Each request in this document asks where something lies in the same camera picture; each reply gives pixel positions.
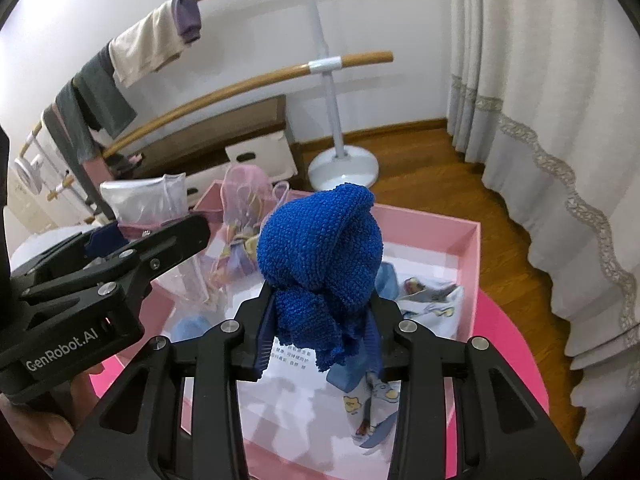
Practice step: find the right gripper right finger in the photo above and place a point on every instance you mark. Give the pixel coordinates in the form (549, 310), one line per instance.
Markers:
(463, 411)

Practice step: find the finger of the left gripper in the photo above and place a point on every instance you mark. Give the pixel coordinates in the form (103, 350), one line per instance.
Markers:
(138, 263)
(74, 253)

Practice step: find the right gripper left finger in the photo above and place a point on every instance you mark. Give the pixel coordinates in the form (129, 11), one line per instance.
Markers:
(173, 412)

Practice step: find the small clear zip bag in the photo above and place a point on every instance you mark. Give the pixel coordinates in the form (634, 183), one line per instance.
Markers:
(144, 205)

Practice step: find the light blue knitted ball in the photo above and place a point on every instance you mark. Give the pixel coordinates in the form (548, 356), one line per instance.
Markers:
(190, 327)

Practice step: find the printed light blue cloth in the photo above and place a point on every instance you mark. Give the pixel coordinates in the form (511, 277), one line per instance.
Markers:
(371, 405)

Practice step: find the pink organza pouch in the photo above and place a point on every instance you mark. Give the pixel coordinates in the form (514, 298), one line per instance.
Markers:
(236, 208)

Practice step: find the person's left hand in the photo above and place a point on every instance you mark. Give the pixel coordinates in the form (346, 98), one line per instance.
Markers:
(45, 435)

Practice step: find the grey duvet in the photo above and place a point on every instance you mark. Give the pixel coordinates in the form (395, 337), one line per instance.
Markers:
(36, 244)

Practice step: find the pink tablecloth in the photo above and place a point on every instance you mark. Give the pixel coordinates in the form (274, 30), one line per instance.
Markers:
(505, 349)

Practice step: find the pink grey hanging towel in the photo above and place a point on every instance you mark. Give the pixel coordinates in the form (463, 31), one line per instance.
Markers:
(52, 120)

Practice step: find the white storage drawer left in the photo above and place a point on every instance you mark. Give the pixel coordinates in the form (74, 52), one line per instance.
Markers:
(198, 183)

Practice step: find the white storage drawer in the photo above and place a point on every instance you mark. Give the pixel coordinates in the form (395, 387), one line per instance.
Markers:
(198, 183)
(270, 152)

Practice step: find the pink shallow box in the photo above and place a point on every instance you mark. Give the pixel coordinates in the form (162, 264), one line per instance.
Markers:
(425, 259)

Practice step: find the dark grey hanging towel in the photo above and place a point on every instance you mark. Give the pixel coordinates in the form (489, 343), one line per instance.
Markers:
(91, 101)

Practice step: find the dark wooden bench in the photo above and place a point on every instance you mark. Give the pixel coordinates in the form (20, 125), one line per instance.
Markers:
(201, 145)

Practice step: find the white storage drawer right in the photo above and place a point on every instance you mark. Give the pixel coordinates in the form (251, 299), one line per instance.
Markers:
(270, 152)

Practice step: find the cream hanging cloth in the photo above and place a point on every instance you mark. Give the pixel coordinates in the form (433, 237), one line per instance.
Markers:
(146, 46)

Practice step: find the wooden ballet barre rack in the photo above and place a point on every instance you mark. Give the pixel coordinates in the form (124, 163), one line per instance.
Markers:
(325, 66)

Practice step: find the purple hanging cloth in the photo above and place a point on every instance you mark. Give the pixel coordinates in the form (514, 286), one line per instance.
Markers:
(187, 18)

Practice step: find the cream curtain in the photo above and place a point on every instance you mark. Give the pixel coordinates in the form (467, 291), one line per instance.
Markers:
(545, 94)

